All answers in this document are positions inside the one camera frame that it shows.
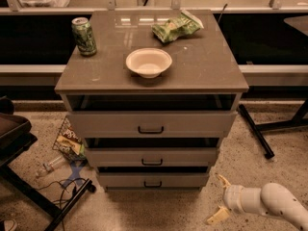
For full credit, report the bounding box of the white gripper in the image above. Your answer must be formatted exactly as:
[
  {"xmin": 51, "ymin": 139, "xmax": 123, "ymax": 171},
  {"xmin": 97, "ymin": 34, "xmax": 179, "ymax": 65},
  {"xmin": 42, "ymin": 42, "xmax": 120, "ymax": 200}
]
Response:
[{"xmin": 206, "ymin": 174, "xmax": 266, "ymax": 225}]

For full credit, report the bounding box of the grey drawer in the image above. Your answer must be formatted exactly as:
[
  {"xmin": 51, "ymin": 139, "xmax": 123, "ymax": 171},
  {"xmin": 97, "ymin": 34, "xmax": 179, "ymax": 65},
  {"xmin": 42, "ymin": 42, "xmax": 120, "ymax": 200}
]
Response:
[
  {"xmin": 86, "ymin": 147, "xmax": 218, "ymax": 167},
  {"xmin": 96, "ymin": 173, "xmax": 209, "ymax": 189},
  {"xmin": 67, "ymin": 111, "xmax": 237, "ymax": 139}
]

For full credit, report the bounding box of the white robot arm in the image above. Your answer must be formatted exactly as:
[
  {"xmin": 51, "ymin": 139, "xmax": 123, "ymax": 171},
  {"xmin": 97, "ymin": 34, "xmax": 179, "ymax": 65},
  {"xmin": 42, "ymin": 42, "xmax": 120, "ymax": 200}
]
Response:
[{"xmin": 206, "ymin": 174, "xmax": 308, "ymax": 231}]

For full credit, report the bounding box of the white paper bowl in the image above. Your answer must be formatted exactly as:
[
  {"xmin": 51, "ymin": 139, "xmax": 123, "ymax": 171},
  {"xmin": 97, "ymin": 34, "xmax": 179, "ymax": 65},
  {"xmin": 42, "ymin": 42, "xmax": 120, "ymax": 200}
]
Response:
[{"xmin": 126, "ymin": 48, "xmax": 172, "ymax": 79}]

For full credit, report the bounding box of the red chip bag on floor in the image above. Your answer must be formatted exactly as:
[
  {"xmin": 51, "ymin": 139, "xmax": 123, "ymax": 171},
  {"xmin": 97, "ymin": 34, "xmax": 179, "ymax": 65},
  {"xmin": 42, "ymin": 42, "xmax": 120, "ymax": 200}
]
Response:
[{"xmin": 52, "ymin": 117, "xmax": 86, "ymax": 161}]

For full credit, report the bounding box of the clear plastic bottle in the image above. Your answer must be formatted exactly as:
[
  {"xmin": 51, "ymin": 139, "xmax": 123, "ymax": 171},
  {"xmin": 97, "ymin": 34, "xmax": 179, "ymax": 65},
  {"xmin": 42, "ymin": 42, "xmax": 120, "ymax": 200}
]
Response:
[{"xmin": 36, "ymin": 156, "xmax": 66, "ymax": 178}]

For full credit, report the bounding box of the green chip bag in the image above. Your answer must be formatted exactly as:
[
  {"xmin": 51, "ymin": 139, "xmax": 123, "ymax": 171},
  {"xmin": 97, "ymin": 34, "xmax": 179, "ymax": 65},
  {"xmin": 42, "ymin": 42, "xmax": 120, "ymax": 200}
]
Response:
[{"xmin": 151, "ymin": 10, "xmax": 204, "ymax": 43}]

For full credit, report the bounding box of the green soda can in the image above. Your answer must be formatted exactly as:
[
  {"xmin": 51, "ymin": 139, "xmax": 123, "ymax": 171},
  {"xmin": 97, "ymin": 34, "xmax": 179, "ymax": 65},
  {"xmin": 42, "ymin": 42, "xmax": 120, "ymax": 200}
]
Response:
[{"xmin": 71, "ymin": 17, "xmax": 97, "ymax": 56}]

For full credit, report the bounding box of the metal railing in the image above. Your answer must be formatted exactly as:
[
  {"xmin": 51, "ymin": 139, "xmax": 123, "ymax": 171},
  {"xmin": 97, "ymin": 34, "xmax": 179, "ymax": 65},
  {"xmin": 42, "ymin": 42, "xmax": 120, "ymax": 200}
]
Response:
[{"xmin": 0, "ymin": 0, "xmax": 308, "ymax": 16}]

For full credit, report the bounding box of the black stand frame right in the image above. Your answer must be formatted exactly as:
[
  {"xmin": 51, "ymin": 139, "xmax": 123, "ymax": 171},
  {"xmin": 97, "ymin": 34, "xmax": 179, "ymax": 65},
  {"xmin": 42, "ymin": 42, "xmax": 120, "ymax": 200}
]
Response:
[{"xmin": 238, "ymin": 100, "xmax": 308, "ymax": 160}]

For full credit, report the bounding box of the black cable on floor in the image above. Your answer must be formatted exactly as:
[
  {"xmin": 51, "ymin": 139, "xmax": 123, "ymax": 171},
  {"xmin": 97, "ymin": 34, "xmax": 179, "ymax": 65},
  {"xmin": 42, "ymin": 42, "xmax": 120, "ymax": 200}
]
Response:
[{"xmin": 34, "ymin": 177, "xmax": 88, "ymax": 231}]

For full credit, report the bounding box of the black cart frame left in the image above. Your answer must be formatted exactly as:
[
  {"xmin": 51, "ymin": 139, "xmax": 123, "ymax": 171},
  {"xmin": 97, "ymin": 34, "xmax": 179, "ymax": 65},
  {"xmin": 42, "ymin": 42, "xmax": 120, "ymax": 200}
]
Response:
[{"xmin": 0, "ymin": 96, "xmax": 96, "ymax": 231}]

